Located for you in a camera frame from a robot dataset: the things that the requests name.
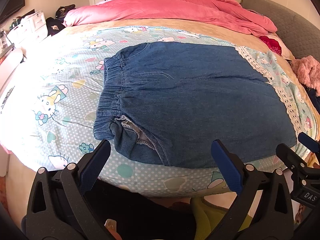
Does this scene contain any blue denim pants lace hem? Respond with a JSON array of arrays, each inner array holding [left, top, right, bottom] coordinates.
[[93, 42, 297, 168]]

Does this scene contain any olive green clothing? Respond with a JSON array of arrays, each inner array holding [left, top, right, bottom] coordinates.
[[190, 195, 253, 240]]

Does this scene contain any pink fluffy garment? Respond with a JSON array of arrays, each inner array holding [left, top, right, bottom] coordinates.
[[290, 55, 320, 96]]

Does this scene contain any red patterned pillow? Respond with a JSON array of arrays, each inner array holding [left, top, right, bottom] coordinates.
[[259, 36, 282, 56]]

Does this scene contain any grey quilted headboard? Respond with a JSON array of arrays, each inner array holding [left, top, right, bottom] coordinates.
[[240, 0, 320, 61]]

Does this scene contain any beige bed blanket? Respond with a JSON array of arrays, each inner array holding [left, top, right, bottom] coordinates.
[[62, 18, 319, 140]]

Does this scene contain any pink duvet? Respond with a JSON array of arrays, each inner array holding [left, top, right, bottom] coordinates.
[[64, 0, 277, 36]]

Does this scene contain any white drawer unit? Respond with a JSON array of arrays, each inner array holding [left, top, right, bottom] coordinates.
[[8, 10, 48, 46]]

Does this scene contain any black bag on floor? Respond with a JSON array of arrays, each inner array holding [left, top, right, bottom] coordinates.
[[46, 4, 76, 36]]

